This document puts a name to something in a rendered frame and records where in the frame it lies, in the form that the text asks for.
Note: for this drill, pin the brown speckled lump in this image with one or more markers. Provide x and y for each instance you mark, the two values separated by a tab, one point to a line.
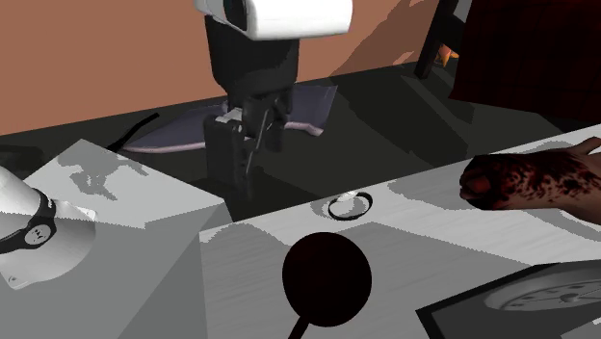
530	180

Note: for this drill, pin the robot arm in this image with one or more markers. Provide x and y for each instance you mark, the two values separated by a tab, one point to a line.
291	18

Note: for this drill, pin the black round pan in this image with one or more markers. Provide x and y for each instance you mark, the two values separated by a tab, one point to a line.
326	279

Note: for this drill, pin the purple grey cloth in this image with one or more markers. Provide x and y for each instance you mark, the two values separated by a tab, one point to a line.
178	134

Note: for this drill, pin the small orange thing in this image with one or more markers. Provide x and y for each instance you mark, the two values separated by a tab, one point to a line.
446	55

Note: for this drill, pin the dark red armchair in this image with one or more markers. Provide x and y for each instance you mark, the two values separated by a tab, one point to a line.
526	56

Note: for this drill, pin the black chair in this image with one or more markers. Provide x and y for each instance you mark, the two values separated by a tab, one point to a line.
432	42

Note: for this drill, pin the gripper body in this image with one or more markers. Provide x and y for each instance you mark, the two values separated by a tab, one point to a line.
256	65

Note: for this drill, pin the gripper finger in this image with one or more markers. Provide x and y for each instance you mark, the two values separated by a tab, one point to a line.
225	150
277	127

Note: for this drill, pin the black stick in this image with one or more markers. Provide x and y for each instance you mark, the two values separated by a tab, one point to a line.
134	131

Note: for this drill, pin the white grey table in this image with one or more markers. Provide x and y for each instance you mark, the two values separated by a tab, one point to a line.
422	239

